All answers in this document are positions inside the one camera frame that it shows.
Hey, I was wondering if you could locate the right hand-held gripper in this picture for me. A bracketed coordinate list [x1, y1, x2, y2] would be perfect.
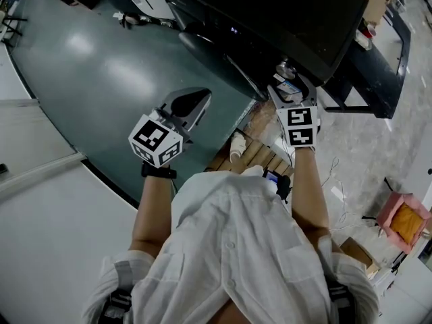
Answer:
[267, 74, 321, 152]

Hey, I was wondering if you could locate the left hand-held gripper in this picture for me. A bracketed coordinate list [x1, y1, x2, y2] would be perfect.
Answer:
[128, 89, 213, 169]

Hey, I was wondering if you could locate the black washing machine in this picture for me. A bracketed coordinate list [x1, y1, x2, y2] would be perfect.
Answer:
[157, 0, 370, 103]

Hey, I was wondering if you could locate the person's left forearm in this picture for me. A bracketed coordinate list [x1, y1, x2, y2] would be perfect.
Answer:
[129, 175, 175, 259]

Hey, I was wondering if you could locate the person's right forearm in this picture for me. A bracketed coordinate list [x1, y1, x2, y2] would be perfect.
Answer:
[290, 146, 331, 232]

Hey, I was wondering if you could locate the blue and white label sticker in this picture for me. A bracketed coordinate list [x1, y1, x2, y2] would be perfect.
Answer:
[276, 79, 302, 103]

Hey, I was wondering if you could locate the person's white shoe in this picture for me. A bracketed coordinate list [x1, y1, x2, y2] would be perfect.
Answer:
[229, 130, 250, 163]

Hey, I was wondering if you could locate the wooden slatted pallet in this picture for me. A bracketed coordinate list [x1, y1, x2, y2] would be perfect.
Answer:
[205, 136, 295, 179]

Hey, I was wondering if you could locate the black wristband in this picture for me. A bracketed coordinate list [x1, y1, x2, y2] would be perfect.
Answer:
[140, 161, 178, 180]

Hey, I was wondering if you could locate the black chest-mounted device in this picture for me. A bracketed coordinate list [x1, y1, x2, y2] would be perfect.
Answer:
[262, 168, 292, 205]

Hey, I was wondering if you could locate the white cup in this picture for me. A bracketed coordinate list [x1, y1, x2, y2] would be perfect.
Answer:
[354, 28, 373, 51]

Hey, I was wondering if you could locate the black metal table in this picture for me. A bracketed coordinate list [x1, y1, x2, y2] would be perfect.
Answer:
[323, 3, 412, 120]

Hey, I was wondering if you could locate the person's white shirt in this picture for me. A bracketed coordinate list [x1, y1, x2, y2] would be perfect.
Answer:
[82, 165, 381, 324]

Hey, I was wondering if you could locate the pink chair with orange cushion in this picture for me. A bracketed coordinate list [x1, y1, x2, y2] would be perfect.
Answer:
[375, 192, 432, 255]

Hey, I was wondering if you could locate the yellow cloth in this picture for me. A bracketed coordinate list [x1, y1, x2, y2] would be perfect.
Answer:
[390, 203, 423, 245]

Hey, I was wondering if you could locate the small brown cardboard box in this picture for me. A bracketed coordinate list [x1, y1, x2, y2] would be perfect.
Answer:
[338, 236, 381, 279]

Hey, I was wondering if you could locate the white folding chair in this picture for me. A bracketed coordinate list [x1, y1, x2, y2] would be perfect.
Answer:
[0, 9, 28, 47]

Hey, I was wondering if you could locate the white power cable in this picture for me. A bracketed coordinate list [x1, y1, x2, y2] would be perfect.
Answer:
[319, 156, 373, 232]

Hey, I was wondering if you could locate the grey harness strap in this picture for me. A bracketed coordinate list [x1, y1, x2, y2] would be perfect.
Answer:
[100, 259, 134, 321]
[325, 279, 356, 321]

